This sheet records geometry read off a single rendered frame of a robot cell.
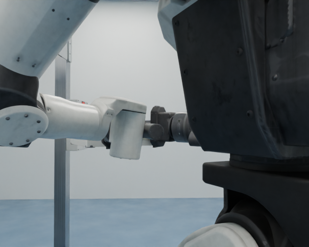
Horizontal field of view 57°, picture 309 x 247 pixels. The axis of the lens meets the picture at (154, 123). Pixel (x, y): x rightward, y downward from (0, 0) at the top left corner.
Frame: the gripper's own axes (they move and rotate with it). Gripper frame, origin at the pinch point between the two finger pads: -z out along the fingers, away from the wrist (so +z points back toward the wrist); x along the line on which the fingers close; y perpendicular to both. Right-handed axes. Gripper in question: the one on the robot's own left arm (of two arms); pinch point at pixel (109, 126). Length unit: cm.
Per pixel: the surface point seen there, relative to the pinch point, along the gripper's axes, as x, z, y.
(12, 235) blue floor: 109, -215, -53
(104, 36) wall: -125, -338, 50
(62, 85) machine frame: -19, -69, -12
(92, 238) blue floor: 107, -183, 18
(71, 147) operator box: 12, -66, -7
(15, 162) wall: 61, -369, -69
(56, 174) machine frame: 26, -69, -14
